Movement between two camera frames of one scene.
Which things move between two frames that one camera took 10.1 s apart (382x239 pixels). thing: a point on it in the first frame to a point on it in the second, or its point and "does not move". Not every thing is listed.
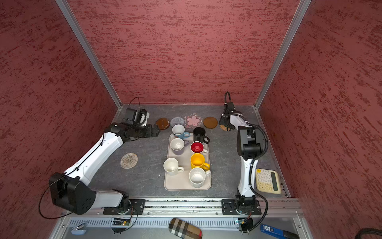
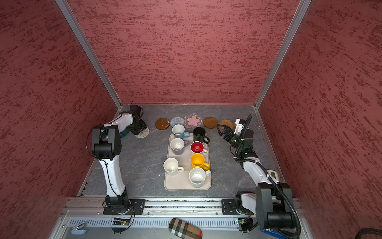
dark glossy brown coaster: (163, 123) does not move
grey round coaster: (176, 120) does not move
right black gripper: (222, 122) to (227, 129)
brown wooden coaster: (210, 122) does not move
